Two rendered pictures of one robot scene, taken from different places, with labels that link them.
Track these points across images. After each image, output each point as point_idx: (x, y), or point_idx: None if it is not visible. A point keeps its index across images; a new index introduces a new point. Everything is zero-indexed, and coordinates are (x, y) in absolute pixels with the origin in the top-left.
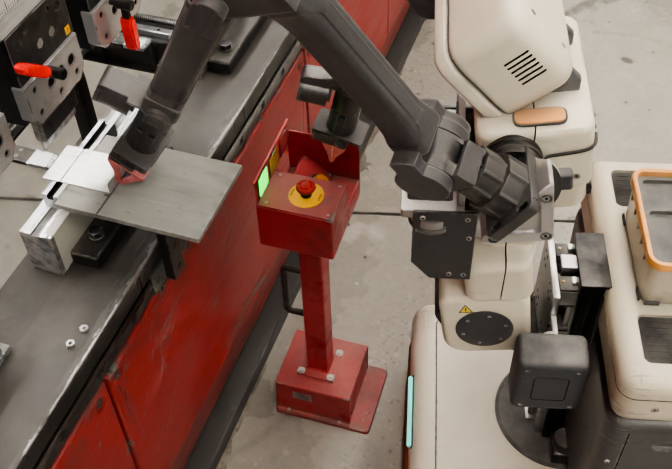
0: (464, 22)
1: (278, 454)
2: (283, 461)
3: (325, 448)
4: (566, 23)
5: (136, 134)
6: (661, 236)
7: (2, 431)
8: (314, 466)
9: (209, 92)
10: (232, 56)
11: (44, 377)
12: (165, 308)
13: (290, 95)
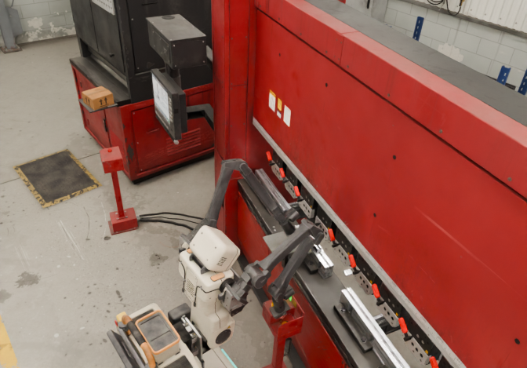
0: (218, 231)
1: (267, 355)
2: (263, 355)
3: (256, 367)
4: (203, 267)
5: None
6: (161, 324)
7: (266, 211)
8: (254, 360)
9: (329, 298)
10: (336, 308)
11: (270, 220)
12: (281, 268)
13: (334, 355)
